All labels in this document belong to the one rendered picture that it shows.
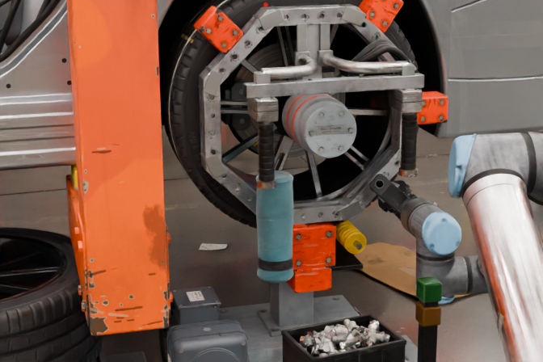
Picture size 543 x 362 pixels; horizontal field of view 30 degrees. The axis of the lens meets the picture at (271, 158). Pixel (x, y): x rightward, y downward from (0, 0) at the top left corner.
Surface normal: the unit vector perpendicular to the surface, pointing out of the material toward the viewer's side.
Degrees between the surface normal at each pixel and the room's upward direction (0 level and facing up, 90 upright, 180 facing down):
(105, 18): 90
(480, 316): 0
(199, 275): 0
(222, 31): 90
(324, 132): 90
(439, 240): 85
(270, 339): 0
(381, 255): 12
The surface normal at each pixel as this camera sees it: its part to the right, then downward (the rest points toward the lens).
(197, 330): -0.01, -0.97
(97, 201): 0.25, 0.25
